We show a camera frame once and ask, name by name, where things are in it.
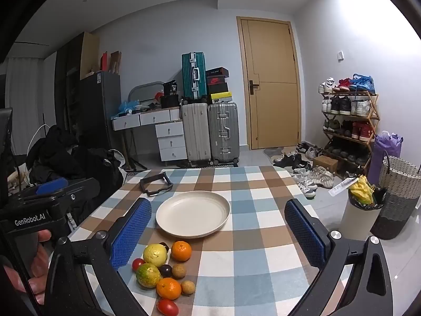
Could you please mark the dark wardrobe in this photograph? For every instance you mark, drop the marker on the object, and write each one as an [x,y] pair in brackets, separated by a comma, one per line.
[70,82]

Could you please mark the blue plastic bag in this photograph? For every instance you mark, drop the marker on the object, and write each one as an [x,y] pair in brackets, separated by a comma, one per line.
[126,107]

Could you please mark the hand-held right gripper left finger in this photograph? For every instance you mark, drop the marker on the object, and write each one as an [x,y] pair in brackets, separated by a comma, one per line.
[131,230]

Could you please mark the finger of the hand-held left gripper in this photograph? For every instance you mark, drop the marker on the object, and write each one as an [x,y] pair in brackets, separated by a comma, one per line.
[52,184]
[82,189]

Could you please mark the wooden door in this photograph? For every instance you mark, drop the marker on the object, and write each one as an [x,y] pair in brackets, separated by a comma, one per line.
[269,85]

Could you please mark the brown longan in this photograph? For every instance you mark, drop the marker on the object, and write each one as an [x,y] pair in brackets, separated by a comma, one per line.
[179,271]
[187,287]

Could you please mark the small cardboard box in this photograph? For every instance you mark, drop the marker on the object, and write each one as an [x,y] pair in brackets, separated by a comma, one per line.
[325,164]

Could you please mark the red flat box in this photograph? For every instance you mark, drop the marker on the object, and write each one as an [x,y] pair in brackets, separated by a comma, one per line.
[104,61]

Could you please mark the greenish yellow bumpy fruit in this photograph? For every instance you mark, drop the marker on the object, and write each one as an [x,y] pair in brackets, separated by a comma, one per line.
[148,275]

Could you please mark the grey and white woven basket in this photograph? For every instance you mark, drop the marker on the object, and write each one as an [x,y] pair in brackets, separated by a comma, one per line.
[394,197]

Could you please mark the silver suitcase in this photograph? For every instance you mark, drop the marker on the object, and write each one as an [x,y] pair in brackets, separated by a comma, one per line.
[223,131]

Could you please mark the brown cardboard box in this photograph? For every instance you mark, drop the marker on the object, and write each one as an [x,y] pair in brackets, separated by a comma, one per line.
[115,61]

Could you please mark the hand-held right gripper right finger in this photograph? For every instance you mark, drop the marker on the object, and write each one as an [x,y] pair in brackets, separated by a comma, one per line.
[306,233]

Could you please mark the white paper slip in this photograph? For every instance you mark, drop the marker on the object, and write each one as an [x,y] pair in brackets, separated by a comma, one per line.
[340,188]

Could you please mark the light doormat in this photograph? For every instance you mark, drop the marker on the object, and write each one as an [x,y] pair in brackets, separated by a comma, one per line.
[273,152]

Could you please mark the beige suitcase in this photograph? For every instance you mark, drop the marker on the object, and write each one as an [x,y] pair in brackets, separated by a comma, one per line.
[196,133]

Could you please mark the red small item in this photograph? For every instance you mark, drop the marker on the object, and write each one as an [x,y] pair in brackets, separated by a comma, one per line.
[159,95]

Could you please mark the beige trash bin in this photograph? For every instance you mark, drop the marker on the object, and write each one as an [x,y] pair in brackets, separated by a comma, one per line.
[358,219]

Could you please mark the oval table mirror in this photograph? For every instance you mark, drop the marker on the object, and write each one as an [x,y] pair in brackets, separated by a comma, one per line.
[144,92]

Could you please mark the orange mandarin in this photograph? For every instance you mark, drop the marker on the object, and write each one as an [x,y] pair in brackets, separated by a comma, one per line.
[181,250]
[168,288]

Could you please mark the small red tomato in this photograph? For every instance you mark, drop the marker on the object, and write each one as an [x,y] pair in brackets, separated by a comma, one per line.
[138,264]

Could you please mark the white curtain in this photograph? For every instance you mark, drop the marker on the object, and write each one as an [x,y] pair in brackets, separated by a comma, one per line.
[23,82]

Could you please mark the cream round plate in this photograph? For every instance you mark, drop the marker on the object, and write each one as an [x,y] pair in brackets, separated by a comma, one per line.
[192,215]

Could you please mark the dark grey refrigerator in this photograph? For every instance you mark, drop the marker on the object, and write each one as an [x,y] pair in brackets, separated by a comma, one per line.
[98,105]

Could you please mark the wooden shoe rack with shoes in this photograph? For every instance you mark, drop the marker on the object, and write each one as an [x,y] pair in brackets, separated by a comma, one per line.
[348,105]

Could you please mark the teal suitcase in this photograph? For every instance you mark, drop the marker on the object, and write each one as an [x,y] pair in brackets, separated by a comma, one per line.
[190,75]

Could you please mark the red and black shoe box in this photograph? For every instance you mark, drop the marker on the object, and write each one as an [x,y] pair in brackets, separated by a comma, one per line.
[216,80]

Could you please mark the pile of sneakers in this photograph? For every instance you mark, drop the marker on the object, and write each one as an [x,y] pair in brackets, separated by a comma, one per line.
[306,168]

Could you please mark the person's left hand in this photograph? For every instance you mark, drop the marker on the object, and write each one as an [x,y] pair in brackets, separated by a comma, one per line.
[41,260]

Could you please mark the large red tomato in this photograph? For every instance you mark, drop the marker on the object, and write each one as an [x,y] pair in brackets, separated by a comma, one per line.
[167,306]

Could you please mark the yellow and black shoe box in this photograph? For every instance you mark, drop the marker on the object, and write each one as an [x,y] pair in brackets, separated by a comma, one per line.
[221,98]

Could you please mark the purple bag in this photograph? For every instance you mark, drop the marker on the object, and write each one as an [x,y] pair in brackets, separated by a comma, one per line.
[388,151]

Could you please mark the black bag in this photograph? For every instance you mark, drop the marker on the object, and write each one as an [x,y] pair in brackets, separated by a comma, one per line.
[170,93]

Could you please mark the dark purple plum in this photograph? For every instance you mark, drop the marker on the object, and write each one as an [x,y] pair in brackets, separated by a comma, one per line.
[164,246]
[165,271]

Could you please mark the white dresser with drawers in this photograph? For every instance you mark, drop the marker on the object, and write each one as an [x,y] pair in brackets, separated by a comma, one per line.
[167,131]

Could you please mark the pile of black clothes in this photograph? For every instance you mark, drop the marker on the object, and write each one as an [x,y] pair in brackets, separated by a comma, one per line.
[65,158]

